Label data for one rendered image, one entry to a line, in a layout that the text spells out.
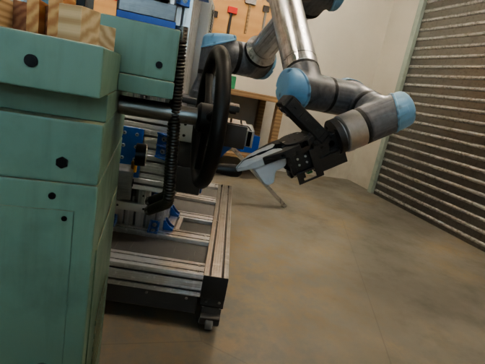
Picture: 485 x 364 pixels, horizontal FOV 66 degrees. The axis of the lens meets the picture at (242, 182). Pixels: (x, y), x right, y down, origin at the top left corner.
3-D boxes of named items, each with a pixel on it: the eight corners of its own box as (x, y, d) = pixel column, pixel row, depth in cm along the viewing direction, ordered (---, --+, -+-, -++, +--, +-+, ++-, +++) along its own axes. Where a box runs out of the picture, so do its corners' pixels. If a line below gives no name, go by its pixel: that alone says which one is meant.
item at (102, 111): (105, 123, 54) (108, 94, 53) (-67, 97, 48) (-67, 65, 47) (125, 101, 91) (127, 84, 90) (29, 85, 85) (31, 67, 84)
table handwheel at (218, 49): (237, 14, 72) (207, 108, 96) (130, -12, 67) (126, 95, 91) (241, 139, 58) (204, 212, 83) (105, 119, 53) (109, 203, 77)
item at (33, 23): (37, 37, 57) (39, -2, 56) (25, 35, 56) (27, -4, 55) (68, 46, 77) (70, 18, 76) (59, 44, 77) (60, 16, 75)
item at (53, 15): (60, 41, 56) (63, -10, 55) (46, 39, 56) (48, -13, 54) (86, 49, 78) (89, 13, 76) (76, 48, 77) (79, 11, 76)
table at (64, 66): (180, 113, 47) (187, 62, 45) (-116, 64, 39) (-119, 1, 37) (166, 89, 103) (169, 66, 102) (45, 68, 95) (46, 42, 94)
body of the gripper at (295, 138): (296, 186, 70) (354, 162, 71) (283, 144, 67) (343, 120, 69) (283, 176, 77) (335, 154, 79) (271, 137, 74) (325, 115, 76)
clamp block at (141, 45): (174, 82, 67) (181, 29, 65) (94, 68, 64) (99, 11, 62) (170, 80, 81) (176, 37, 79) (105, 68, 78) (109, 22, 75)
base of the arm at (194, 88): (191, 95, 143) (195, 68, 140) (230, 102, 143) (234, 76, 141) (186, 96, 128) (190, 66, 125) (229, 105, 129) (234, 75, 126)
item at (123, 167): (130, 201, 100) (133, 172, 98) (81, 196, 97) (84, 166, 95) (132, 191, 108) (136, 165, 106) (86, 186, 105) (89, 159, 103)
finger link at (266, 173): (248, 196, 69) (293, 178, 70) (237, 167, 67) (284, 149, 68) (244, 191, 72) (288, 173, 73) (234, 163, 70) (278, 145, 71)
